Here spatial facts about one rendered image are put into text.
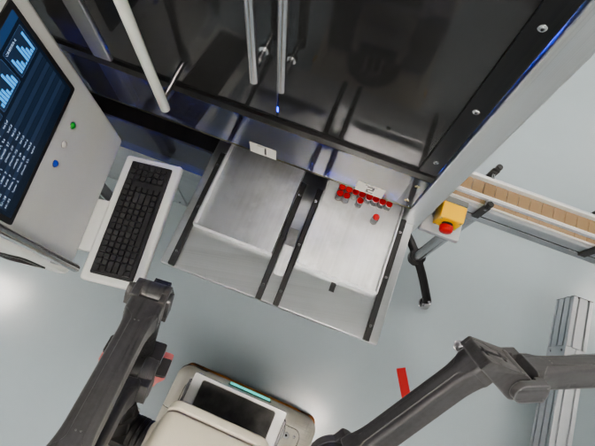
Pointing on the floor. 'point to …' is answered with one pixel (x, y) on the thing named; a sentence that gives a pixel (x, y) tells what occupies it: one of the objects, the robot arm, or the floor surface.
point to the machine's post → (513, 108)
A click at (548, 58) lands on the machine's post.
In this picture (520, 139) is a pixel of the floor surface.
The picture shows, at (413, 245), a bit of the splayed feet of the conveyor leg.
